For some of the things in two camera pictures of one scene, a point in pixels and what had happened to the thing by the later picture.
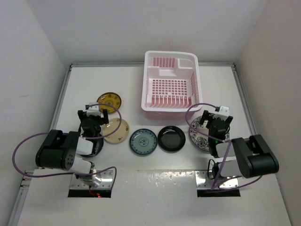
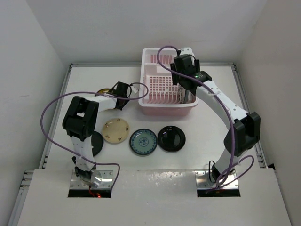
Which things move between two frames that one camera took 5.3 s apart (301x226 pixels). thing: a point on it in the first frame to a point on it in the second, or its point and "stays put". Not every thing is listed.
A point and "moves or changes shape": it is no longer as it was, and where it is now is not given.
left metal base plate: x=106 y=182 stays put
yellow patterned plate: x=110 y=98 moves or changes shape
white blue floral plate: x=201 y=141 to x=181 y=94
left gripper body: x=98 y=121 to x=124 y=101
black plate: x=97 y=146 stays put
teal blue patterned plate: x=143 y=141 stays put
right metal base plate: x=202 y=181 stays put
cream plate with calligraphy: x=120 y=136 stays put
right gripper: x=204 y=117 to x=176 y=77
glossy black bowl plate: x=171 y=139 stays put
